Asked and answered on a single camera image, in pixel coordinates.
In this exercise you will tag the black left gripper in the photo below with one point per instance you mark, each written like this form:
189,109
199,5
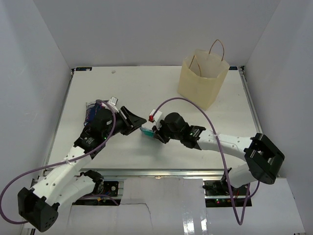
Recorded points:
132,122

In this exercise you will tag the teal Fox's candy bag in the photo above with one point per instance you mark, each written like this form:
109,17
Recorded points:
146,131

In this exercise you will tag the blue label sticker left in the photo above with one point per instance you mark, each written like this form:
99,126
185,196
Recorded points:
83,68

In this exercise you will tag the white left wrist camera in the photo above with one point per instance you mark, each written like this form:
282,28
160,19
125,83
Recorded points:
113,101

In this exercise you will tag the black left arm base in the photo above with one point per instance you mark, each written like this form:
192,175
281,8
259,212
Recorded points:
104,193

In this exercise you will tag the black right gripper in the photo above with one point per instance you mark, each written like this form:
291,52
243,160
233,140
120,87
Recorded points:
159,133

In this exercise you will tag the dark blue snack bag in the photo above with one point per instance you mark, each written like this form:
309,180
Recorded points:
93,110

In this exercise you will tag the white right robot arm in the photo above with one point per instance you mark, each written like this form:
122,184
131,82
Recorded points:
262,157

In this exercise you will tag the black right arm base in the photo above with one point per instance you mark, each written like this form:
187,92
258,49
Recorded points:
216,191

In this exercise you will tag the beige paper bag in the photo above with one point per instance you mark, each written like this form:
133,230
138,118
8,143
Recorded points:
202,75

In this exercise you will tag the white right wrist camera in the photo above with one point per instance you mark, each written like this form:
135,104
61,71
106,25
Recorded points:
155,117

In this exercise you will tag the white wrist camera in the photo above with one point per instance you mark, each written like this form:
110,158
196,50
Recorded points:
155,117
113,101

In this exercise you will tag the aluminium table front rail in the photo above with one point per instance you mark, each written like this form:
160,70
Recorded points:
161,172

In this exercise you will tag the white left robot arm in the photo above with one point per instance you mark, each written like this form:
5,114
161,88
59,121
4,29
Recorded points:
39,205

